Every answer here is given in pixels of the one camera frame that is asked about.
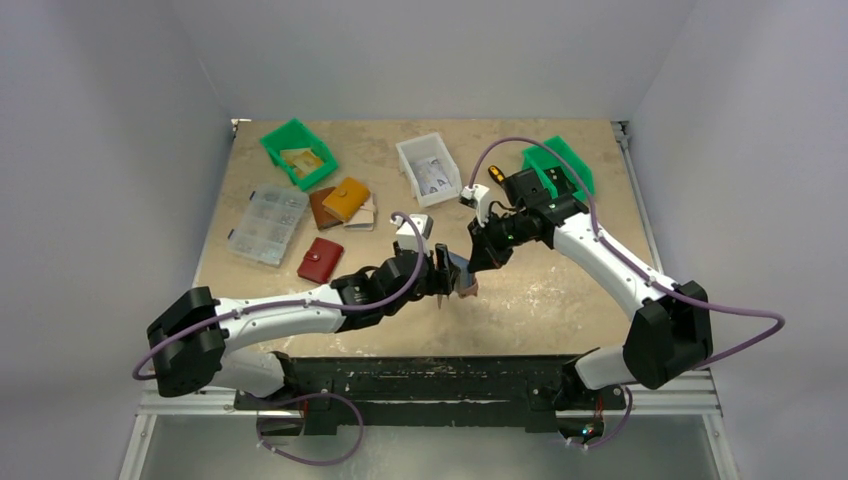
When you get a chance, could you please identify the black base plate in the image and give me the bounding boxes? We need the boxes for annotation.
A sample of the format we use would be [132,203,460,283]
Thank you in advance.
[234,354,627,438]

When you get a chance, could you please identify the blue card sleeves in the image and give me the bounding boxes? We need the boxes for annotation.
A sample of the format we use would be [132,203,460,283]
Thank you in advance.
[453,258,473,288]

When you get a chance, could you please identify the cards in green bin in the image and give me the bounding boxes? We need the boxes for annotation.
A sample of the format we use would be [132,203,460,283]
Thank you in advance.
[279,148,324,180]

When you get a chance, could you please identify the right green bin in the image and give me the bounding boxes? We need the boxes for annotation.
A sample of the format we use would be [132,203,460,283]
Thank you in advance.
[522,136,595,202]

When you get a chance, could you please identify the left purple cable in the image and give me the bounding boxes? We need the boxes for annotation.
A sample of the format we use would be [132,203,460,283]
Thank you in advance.
[132,211,427,467]

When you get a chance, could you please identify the clear compartment organizer box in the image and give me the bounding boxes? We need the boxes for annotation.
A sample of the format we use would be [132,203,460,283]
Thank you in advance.
[227,184,309,267]

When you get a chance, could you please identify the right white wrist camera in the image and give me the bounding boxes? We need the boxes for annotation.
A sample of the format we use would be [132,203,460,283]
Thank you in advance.
[460,184,494,226]

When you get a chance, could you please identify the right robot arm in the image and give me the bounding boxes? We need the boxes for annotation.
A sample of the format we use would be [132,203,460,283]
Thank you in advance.
[460,169,713,407]

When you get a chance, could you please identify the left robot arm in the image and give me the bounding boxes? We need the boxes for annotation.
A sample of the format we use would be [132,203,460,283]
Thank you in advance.
[146,244,477,409]

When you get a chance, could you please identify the yellow card holder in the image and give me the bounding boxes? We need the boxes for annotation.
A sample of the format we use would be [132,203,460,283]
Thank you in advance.
[322,177,371,223]

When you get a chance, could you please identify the brown card holder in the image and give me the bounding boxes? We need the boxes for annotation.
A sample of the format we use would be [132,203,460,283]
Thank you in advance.
[309,187,342,231]

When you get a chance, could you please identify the aluminium frame rail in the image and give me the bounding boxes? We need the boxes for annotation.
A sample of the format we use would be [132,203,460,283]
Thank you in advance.
[136,371,721,417]

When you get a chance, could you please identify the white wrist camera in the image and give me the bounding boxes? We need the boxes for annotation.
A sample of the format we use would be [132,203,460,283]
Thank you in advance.
[391,212,434,256]
[460,184,494,226]

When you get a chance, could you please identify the left green bin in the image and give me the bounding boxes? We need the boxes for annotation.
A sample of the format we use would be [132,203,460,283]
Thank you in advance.
[260,118,338,191]

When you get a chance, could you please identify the yellow black screwdriver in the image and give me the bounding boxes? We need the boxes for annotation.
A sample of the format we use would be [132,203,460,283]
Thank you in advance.
[487,165,507,191]

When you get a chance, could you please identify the red card holder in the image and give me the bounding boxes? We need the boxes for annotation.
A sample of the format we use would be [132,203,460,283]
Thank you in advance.
[297,237,344,284]

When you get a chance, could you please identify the white bin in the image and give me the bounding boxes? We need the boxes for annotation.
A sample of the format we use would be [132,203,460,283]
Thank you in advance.
[395,132,463,208]

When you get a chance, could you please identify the cards in white bin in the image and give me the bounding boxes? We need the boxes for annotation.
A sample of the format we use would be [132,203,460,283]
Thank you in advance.
[410,157,452,197]

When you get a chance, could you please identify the beige card holder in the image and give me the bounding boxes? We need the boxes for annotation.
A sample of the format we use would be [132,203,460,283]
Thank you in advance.
[344,194,377,231]

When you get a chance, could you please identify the pink card holder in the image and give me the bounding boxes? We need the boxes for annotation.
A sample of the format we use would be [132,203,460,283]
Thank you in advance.
[455,275,479,299]

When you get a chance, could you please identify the green bin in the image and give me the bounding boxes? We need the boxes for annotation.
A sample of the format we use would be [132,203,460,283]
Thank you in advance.
[522,136,595,202]
[260,118,338,191]

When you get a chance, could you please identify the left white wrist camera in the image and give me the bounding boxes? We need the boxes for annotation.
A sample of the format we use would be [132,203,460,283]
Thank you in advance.
[391,212,434,256]

